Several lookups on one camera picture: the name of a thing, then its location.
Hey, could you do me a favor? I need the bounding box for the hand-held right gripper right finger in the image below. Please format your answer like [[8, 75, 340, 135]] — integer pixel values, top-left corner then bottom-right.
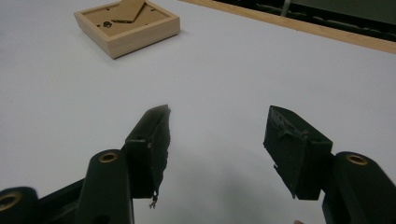
[[262, 105, 333, 201]]

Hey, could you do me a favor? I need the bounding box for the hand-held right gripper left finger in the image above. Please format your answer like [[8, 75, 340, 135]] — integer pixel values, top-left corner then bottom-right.
[[124, 104, 172, 209]]

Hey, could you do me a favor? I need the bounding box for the small wooden block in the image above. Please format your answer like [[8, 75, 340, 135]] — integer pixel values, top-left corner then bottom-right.
[[73, 0, 181, 60]]

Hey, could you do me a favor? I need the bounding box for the white table cover sheet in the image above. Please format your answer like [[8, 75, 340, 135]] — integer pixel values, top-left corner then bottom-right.
[[0, 0, 396, 224]]

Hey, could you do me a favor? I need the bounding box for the white metal desk frame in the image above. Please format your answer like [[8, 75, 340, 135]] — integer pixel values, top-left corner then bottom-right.
[[279, 0, 293, 17]]

